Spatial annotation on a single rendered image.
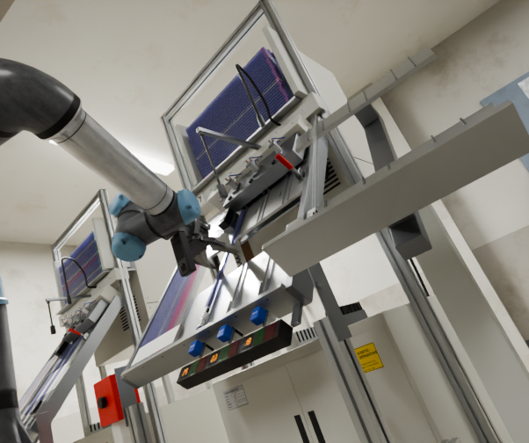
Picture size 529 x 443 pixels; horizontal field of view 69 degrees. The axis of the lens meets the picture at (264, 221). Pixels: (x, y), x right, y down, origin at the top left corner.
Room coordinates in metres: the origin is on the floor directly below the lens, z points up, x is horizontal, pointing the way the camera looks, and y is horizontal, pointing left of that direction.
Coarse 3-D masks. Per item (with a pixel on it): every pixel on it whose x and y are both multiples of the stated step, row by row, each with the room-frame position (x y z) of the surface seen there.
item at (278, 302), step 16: (272, 288) 0.78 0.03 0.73; (256, 304) 0.81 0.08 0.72; (272, 304) 0.81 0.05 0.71; (288, 304) 0.80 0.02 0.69; (224, 320) 0.87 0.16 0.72; (240, 320) 0.86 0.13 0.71; (272, 320) 0.85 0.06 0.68; (192, 336) 0.93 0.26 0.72; (208, 336) 0.93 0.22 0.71; (240, 336) 0.91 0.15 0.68; (160, 352) 1.02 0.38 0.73; (176, 352) 1.00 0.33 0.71; (208, 352) 0.99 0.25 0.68; (128, 368) 1.12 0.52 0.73; (144, 368) 1.09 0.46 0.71; (160, 368) 1.08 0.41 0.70; (176, 368) 1.07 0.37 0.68; (144, 384) 1.17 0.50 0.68
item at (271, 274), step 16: (240, 272) 0.98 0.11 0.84; (256, 272) 0.92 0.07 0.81; (272, 272) 0.86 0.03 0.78; (208, 288) 1.09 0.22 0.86; (224, 288) 1.01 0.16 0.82; (240, 288) 0.93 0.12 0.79; (256, 288) 0.88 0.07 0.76; (192, 304) 1.11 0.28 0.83; (224, 304) 0.95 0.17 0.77; (240, 304) 0.89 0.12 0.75; (192, 320) 1.04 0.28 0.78; (208, 320) 0.97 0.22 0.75
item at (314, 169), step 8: (312, 120) 0.81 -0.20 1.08; (312, 128) 0.78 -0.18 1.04; (312, 136) 0.75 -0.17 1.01; (312, 144) 0.73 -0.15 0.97; (312, 152) 0.70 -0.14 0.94; (312, 160) 0.68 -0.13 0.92; (312, 168) 0.66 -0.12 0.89; (312, 176) 0.64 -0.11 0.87; (312, 184) 0.62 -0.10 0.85; (312, 192) 0.60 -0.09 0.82; (312, 200) 0.59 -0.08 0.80; (312, 208) 0.57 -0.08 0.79
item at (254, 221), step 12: (288, 180) 1.10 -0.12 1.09; (276, 192) 1.12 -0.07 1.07; (288, 192) 1.05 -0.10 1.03; (300, 192) 1.00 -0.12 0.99; (252, 204) 1.22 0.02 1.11; (264, 204) 1.14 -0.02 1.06; (276, 204) 1.07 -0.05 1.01; (288, 204) 1.12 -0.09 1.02; (216, 216) 1.45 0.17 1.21; (252, 216) 1.15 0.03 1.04; (264, 216) 1.08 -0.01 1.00; (276, 216) 1.13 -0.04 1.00; (216, 228) 1.36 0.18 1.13; (240, 228) 1.17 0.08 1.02; (252, 228) 1.12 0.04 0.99; (216, 252) 1.22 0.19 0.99
